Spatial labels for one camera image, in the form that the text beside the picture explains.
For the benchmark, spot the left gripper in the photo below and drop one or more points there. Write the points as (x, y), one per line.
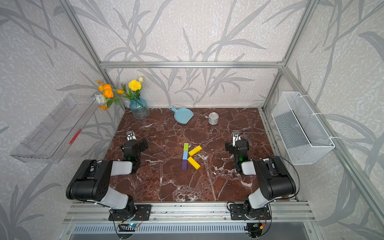
(140, 145)

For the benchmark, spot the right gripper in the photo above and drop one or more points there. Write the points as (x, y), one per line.
(230, 147)

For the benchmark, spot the yellow block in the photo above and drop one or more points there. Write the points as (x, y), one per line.
(194, 163)
(195, 151)

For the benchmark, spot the purple block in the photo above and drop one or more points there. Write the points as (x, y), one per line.
(184, 165)

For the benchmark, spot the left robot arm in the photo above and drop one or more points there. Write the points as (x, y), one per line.
(91, 182)

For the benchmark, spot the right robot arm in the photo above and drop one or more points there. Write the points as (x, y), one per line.
(275, 181)

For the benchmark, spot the blue glass vase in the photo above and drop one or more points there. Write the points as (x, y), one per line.
(139, 108)

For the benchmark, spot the small metal can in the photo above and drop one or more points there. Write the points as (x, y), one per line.
(213, 118)

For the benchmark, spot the orange yellow flower bouquet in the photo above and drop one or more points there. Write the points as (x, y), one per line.
(109, 96)

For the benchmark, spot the light blue dustpan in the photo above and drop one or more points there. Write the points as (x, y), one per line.
(182, 115)

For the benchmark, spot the white wire basket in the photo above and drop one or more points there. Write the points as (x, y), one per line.
(304, 137)

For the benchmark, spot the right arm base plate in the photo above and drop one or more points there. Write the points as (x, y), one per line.
(244, 212)

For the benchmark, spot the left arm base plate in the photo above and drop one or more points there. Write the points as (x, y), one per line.
(141, 212)

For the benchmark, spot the clear plastic wall tray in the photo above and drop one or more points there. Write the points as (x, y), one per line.
(52, 138)

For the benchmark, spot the aluminium front rail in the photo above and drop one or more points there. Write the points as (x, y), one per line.
(192, 212)

